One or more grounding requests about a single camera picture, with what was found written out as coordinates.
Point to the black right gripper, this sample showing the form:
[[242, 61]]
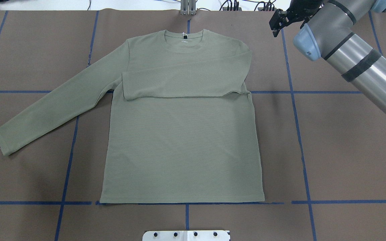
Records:
[[301, 12]]

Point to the sage green long-sleeve shirt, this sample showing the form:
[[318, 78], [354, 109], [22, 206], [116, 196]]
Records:
[[182, 124]]

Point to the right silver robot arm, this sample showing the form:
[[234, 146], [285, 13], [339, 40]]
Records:
[[326, 33]]

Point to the aluminium extrusion post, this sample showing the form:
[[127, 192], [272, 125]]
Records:
[[188, 7]]

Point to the white metal bracket plate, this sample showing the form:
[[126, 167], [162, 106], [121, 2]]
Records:
[[187, 235]]

